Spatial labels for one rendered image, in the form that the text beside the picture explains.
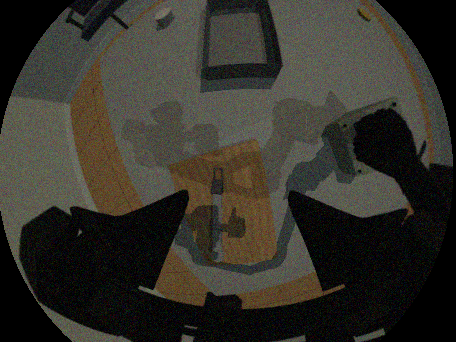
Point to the wooden board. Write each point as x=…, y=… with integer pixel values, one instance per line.
x=248, y=233

